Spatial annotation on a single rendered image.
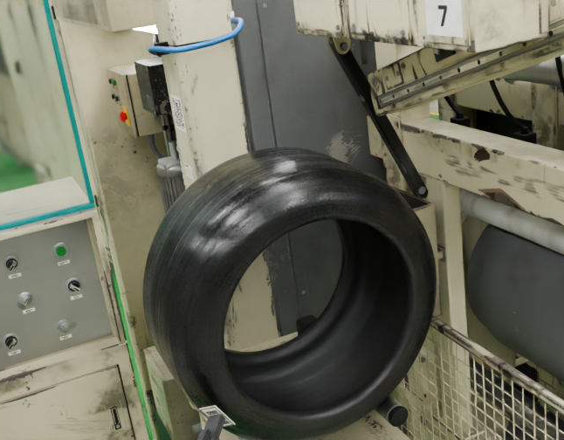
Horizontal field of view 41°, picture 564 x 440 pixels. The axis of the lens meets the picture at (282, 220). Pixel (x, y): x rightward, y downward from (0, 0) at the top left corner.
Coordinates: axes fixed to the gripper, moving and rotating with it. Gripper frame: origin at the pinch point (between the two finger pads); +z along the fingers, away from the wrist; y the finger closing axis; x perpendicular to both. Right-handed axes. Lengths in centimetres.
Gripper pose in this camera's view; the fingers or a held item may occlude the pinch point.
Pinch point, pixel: (210, 434)
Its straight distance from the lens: 140.1
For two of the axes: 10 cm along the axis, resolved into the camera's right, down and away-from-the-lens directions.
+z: 2.6, -6.8, 6.8
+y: 5.7, 6.8, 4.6
